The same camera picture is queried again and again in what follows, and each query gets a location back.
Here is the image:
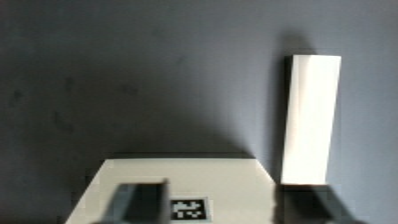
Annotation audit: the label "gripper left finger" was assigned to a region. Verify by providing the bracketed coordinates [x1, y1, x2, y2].
[94, 179, 170, 224]

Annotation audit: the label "white cabinet top box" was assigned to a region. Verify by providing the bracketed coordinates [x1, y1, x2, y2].
[65, 158, 275, 224]

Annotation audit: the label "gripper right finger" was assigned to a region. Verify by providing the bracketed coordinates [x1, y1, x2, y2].
[273, 184, 366, 224]

